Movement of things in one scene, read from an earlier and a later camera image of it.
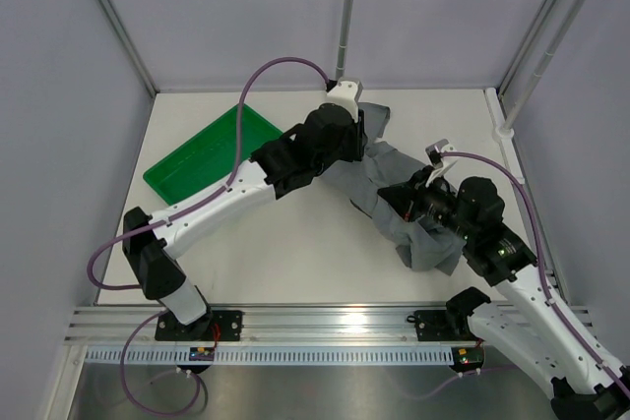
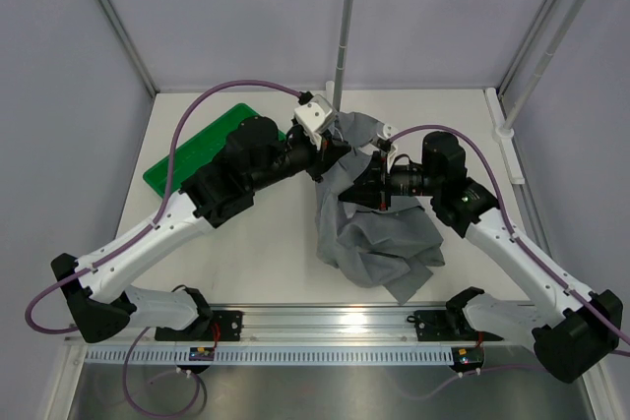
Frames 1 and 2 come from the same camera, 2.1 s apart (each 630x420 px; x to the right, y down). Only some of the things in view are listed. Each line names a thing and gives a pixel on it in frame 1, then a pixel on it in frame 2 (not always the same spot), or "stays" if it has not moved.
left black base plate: (219, 326) stays
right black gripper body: (431, 201) -> (379, 172)
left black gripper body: (350, 148) -> (306, 157)
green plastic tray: (212, 157) stays
